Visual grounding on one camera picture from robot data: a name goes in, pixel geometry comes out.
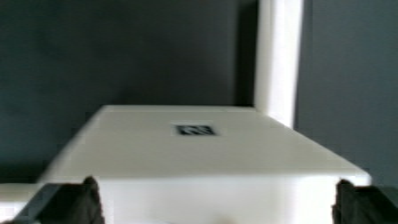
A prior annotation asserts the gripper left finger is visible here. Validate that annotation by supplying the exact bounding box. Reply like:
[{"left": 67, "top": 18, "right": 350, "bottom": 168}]
[{"left": 12, "top": 176, "right": 107, "bottom": 224}]

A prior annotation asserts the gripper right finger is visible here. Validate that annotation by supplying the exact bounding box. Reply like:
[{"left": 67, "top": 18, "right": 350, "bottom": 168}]
[{"left": 332, "top": 179, "right": 398, "bottom": 224}]

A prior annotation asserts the white block with marker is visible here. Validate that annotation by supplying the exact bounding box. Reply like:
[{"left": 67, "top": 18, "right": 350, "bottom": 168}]
[{"left": 39, "top": 106, "right": 371, "bottom": 224}]

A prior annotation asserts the white front fence rail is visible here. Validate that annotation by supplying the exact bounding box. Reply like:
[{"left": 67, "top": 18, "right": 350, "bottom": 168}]
[{"left": 254, "top": 0, "right": 304, "bottom": 128}]

